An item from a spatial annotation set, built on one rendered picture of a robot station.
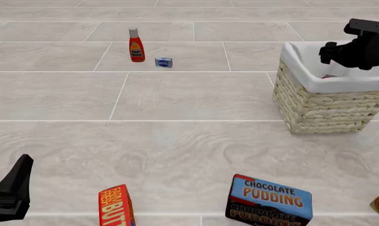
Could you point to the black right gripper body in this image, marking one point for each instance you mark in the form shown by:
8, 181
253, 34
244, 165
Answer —
370, 25

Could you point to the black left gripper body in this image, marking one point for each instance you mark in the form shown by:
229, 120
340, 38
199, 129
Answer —
7, 210

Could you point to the pale wicker basket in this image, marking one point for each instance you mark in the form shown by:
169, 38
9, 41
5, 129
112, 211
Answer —
324, 110

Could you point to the blue chocolate pudding box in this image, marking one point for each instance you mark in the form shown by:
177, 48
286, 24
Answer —
268, 200

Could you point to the small blue white box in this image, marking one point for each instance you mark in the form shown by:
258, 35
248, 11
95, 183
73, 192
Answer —
163, 62

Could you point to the red ketchup bottle grey cap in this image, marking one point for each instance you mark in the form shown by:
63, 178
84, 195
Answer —
136, 48

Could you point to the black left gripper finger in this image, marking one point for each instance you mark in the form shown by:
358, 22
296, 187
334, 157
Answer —
17, 181

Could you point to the red yellow butter box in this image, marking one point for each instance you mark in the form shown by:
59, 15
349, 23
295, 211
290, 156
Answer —
114, 207

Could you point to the white cloth basket liner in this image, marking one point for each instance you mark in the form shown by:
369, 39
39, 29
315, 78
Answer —
305, 61

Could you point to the small red white item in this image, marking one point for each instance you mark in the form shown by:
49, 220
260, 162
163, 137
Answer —
329, 76

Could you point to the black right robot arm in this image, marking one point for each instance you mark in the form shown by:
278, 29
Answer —
370, 53

